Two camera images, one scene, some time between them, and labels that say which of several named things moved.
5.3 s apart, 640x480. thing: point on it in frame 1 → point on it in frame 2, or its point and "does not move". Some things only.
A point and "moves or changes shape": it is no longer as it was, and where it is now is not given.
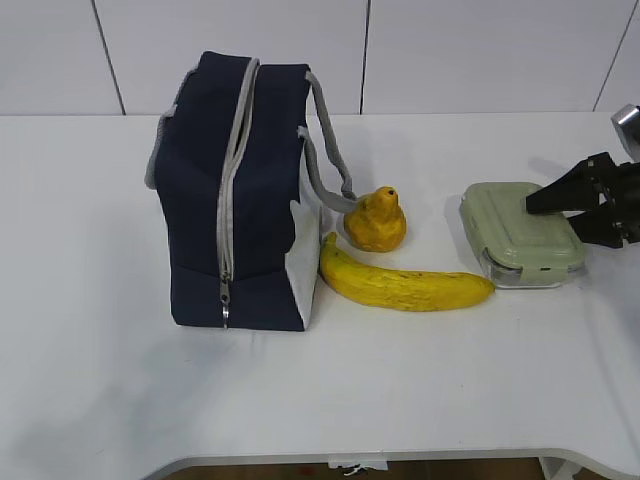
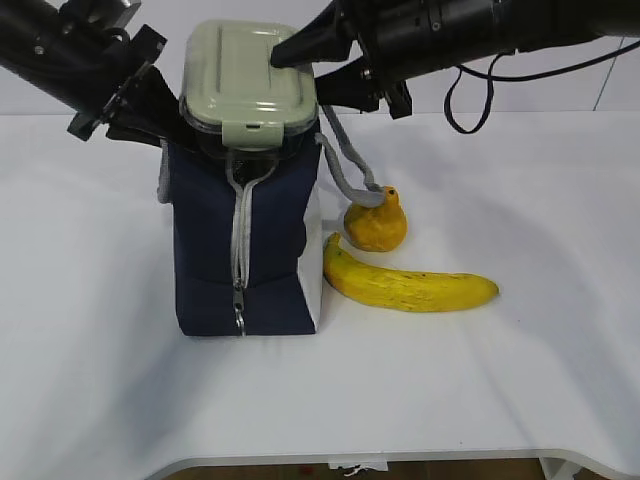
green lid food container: [521, 250] → [235, 99]
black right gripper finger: [601, 225] → [353, 85]
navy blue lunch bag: [243, 162] moves or changes shape
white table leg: [558, 469] does not move
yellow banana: [396, 289] does not move
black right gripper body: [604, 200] → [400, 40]
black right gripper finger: [588, 184] → [329, 37]
